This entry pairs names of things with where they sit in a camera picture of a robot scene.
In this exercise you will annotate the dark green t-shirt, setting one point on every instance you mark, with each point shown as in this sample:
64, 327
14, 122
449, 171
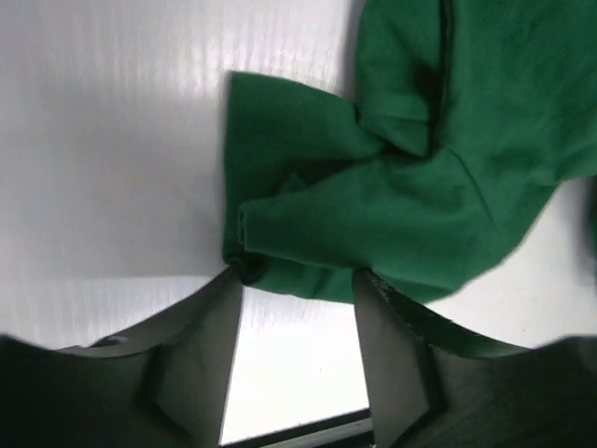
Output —
467, 117

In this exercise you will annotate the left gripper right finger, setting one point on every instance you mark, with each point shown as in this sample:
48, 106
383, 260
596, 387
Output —
433, 383

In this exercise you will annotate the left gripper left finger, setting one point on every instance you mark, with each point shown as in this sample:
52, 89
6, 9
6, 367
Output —
160, 383

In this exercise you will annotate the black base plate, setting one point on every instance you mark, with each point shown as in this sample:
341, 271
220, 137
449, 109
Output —
347, 430

